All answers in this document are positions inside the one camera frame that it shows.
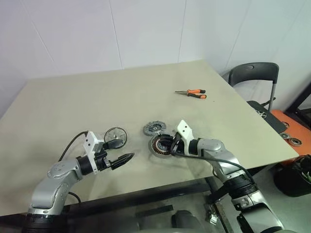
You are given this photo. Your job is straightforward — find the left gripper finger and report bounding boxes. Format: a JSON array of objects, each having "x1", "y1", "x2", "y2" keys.
[
  {"x1": 111, "y1": 152, "x2": 136, "y2": 170},
  {"x1": 102, "y1": 138, "x2": 124, "y2": 150}
]

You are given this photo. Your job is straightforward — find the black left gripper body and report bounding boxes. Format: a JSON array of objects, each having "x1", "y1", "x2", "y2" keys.
[{"x1": 94, "y1": 149, "x2": 114, "y2": 173}]

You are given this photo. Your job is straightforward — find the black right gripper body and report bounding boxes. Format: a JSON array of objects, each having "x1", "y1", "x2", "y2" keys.
[{"x1": 170, "y1": 135, "x2": 187, "y2": 156}]

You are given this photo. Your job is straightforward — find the round metal ring part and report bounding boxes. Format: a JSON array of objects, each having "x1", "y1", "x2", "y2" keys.
[{"x1": 104, "y1": 127, "x2": 128, "y2": 149}]

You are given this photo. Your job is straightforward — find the motor stator with copper windings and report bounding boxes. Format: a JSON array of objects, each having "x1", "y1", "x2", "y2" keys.
[{"x1": 147, "y1": 134, "x2": 176, "y2": 160}]

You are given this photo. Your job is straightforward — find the grey toothed disc part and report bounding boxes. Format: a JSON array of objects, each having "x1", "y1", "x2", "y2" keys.
[{"x1": 142, "y1": 120, "x2": 168, "y2": 136}]

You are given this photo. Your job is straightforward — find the orange black pliers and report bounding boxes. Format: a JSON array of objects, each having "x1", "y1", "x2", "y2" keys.
[{"x1": 174, "y1": 88, "x2": 207, "y2": 100}]

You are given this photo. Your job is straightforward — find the black flat floor bar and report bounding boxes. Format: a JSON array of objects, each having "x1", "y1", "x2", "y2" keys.
[{"x1": 135, "y1": 204, "x2": 174, "y2": 218}]

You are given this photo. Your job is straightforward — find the dark grey rounded shape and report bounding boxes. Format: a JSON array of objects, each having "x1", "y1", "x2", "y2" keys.
[{"x1": 171, "y1": 210, "x2": 203, "y2": 233}]

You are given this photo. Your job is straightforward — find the silver metal latch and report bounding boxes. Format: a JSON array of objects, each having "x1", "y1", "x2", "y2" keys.
[{"x1": 205, "y1": 202, "x2": 220, "y2": 225}]

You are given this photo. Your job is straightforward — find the silver spoked wheel part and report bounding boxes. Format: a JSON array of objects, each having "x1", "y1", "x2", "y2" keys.
[{"x1": 255, "y1": 108, "x2": 270, "y2": 119}]

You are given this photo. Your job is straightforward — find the black folding chair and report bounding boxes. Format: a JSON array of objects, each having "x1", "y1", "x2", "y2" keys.
[{"x1": 228, "y1": 62, "x2": 289, "y2": 133}]

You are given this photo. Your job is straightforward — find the large dark bearing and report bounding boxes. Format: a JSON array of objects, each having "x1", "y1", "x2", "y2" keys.
[{"x1": 286, "y1": 137, "x2": 303, "y2": 147}]

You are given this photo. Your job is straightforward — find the black waste bin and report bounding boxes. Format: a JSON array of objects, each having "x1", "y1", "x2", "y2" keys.
[{"x1": 274, "y1": 155, "x2": 311, "y2": 197}]

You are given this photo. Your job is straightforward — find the black framed side table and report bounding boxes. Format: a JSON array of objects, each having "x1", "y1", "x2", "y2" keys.
[{"x1": 285, "y1": 82, "x2": 311, "y2": 127}]

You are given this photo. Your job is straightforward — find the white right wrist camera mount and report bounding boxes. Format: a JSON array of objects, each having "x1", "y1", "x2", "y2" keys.
[{"x1": 176, "y1": 119, "x2": 195, "y2": 156}]

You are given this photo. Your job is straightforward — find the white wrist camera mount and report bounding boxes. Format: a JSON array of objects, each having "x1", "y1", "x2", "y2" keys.
[
  {"x1": 82, "y1": 131, "x2": 105, "y2": 175},
  {"x1": 176, "y1": 119, "x2": 195, "y2": 156}
]

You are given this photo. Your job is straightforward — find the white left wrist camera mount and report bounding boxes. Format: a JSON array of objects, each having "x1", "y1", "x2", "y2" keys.
[{"x1": 82, "y1": 131, "x2": 105, "y2": 175}]

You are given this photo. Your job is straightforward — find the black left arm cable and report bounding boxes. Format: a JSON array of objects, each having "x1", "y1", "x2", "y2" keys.
[{"x1": 57, "y1": 131, "x2": 88, "y2": 203}]

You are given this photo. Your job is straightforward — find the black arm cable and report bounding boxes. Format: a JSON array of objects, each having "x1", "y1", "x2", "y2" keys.
[
  {"x1": 57, "y1": 131, "x2": 88, "y2": 203},
  {"x1": 171, "y1": 139, "x2": 254, "y2": 185}
]

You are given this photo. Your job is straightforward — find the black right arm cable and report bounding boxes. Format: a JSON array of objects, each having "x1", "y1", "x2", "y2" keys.
[{"x1": 171, "y1": 139, "x2": 254, "y2": 185}]

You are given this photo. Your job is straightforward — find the black table frame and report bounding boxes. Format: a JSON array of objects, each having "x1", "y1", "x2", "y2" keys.
[{"x1": 0, "y1": 166, "x2": 277, "y2": 233}]

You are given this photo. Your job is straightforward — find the rusty metal floor rail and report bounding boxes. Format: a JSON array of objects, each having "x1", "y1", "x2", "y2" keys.
[{"x1": 215, "y1": 202, "x2": 235, "y2": 233}]

